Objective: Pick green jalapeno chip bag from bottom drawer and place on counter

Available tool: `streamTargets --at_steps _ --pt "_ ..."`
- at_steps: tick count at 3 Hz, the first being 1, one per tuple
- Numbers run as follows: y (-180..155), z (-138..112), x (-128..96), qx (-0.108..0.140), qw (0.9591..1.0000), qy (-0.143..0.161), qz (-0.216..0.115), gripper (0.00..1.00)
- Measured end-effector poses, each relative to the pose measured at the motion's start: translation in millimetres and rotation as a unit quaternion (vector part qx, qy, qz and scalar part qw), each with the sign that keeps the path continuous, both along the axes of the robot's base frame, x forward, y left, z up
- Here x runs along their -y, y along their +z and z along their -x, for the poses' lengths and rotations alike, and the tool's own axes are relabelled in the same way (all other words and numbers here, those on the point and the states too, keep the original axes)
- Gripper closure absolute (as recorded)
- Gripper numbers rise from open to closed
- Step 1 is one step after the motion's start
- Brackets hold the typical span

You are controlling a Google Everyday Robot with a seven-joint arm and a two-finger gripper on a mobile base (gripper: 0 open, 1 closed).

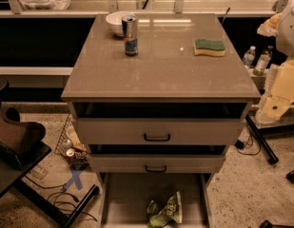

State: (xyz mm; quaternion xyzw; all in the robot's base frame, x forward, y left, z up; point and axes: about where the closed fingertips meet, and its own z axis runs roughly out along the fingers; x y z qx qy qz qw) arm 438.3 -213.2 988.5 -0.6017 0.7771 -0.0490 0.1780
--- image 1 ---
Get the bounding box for green jalapeno chip bag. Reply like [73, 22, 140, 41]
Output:
[147, 191, 183, 228]

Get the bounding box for grey drawer cabinet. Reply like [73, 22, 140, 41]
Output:
[62, 13, 260, 228]

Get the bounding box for top grey drawer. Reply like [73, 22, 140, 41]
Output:
[72, 118, 245, 145]

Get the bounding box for grey drawer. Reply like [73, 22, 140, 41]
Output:
[88, 154, 225, 173]
[72, 118, 245, 145]

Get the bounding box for middle grey drawer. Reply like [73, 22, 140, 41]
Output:
[88, 154, 225, 173]

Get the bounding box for bottom open drawer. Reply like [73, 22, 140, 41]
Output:
[99, 173, 214, 228]

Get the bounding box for green yellow sponge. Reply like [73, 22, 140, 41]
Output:
[194, 39, 225, 57]

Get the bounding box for silver blue energy drink can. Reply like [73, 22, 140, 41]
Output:
[122, 14, 138, 56]

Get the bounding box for silver can in basket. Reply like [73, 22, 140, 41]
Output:
[63, 139, 72, 148]

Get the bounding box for red soda can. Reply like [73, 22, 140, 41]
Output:
[66, 148, 75, 162]

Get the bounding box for white bowl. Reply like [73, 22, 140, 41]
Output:
[106, 11, 133, 36]

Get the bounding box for blue tape cross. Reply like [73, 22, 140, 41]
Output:
[63, 169, 83, 190]

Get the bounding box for clear water bottle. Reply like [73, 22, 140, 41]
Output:
[242, 46, 256, 68]

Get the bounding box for black stand leg right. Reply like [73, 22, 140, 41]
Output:
[245, 115, 294, 165]

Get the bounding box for plastic bottle yellow liquid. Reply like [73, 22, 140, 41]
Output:
[252, 46, 273, 76]

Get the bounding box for small black floor object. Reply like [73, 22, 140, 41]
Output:
[286, 170, 294, 183]

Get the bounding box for wire basket on floor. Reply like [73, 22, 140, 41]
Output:
[54, 115, 88, 163]

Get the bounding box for black cable bundle right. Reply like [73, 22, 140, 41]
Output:
[234, 133, 263, 157]

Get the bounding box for black cables on floor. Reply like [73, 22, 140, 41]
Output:
[24, 174, 99, 222]

